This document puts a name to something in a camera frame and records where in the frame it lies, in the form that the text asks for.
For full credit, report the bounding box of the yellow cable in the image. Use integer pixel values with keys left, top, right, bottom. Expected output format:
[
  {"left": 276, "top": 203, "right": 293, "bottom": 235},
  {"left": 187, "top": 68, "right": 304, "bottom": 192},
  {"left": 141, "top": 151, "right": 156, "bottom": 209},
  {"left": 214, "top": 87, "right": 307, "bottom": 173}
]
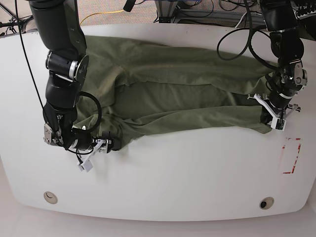
[{"left": 80, "top": 8, "right": 124, "bottom": 25}]

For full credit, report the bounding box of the white power strip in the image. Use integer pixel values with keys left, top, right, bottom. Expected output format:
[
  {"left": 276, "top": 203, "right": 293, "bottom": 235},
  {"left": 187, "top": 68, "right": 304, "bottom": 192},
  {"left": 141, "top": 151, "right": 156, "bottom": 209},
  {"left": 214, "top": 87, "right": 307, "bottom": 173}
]
[{"left": 293, "top": 4, "right": 316, "bottom": 20}]

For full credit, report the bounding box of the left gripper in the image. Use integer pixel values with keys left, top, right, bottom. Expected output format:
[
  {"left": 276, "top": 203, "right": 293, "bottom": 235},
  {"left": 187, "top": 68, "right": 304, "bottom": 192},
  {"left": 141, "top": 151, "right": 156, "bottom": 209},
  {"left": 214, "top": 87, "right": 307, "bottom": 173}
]
[{"left": 248, "top": 61, "right": 308, "bottom": 124}]

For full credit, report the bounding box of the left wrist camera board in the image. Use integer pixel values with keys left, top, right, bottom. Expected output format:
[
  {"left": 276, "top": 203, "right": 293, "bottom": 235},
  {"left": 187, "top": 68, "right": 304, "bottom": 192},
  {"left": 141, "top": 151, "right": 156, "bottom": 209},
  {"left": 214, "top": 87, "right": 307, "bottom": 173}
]
[{"left": 270, "top": 118, "right": 286, "bottom": 131}]

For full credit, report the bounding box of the olive green T-shirt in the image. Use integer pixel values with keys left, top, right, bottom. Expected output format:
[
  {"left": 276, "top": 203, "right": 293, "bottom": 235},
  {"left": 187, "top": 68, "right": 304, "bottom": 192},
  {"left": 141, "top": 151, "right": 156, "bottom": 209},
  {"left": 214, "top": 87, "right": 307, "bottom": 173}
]
[{"left": 83, "top": 36, "right": 273, "bottom": 146}]

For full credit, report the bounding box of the right table grommet hole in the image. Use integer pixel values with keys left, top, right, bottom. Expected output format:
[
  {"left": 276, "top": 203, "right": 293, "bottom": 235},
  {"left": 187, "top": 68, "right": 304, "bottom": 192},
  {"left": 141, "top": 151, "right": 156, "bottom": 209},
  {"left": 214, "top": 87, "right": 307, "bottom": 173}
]
[{"left": 259, "top": 197, "right": 275, "bottom": 210}]

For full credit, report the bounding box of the left table grommet hole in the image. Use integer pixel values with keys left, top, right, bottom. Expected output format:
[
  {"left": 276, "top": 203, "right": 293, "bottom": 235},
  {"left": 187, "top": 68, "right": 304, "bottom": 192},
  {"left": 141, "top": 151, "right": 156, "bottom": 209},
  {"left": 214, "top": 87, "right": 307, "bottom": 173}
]
[{"left": 43, "top": 192, "right": 58, "bottom": 204}]

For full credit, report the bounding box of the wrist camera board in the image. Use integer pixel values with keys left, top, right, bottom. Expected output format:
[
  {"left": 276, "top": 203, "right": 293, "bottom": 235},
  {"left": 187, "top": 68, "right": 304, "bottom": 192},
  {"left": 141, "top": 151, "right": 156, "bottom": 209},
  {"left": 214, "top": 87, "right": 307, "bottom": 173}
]
[
  {"left": 77, "top": 160, "right": 93, "bottom": 172},
  {"left": 270, "top": 118, "right": 286, "bottom": 131}
]

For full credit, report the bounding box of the red tape rectangle marking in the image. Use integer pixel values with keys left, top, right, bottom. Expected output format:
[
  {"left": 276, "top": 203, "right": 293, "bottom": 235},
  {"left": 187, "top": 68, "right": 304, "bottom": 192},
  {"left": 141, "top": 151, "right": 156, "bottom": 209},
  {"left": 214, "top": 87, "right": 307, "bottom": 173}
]
[{"left": 279, "top": 137, "right": 302, "bottom": 175}]

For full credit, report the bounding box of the aluminium frame base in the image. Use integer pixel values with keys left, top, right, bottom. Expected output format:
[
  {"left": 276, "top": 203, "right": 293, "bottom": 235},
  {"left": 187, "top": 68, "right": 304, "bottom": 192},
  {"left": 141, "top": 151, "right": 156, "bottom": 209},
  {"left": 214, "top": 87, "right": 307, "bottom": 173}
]
[{"left": 154, "top": 0, "right": 180, "bottom": 24}]

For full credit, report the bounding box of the table grommet hole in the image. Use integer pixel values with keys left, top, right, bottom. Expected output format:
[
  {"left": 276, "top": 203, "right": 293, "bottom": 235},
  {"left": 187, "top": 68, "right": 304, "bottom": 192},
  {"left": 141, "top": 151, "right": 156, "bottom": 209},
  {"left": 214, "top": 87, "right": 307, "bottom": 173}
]
[
  {"left": 43, "top": 192, "right": 58, "bottom": 204},
  {"left": 259, "top": 197, "right": 275, "bottom": 210}
]

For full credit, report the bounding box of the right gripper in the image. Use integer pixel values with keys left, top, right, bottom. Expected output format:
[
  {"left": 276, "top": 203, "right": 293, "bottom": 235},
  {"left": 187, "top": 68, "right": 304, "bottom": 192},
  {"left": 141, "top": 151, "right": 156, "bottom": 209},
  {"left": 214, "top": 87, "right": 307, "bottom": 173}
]
[{"left": 44, "top": 116, "right": 121, "bottom": 163}]

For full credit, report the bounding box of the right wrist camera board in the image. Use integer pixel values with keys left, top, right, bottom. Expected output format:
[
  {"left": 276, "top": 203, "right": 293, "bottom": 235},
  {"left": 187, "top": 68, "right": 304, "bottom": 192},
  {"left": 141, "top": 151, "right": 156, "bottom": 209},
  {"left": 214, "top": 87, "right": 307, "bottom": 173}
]
[{"left": 77, "top": 160, "right": 93, "bottom": 172}]

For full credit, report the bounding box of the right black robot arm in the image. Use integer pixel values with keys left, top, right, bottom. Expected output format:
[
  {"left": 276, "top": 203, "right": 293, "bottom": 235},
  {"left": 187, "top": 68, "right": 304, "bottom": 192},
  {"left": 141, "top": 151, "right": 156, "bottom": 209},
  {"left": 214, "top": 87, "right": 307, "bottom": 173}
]
[{"left": 29, "top": 0, "right": 121, "bottom": 172}]

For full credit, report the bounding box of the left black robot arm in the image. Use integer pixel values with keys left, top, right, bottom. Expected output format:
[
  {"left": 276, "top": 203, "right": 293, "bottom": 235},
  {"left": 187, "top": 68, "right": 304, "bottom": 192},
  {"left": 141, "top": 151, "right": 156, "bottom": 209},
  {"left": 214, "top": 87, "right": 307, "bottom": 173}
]
[{"left": 249, "top": 0, "right": 308, "bottom": 130}]

